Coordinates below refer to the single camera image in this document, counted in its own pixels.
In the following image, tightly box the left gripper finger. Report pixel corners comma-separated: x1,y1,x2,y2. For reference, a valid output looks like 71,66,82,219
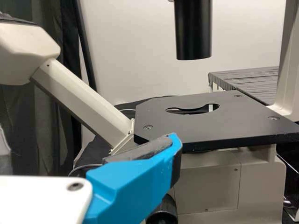
85,132,183,224

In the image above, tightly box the cream microscope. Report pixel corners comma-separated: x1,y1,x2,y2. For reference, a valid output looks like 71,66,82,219
0,0,299,224

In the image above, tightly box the black platform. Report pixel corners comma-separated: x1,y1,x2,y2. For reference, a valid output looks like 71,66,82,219
207,66,281,106

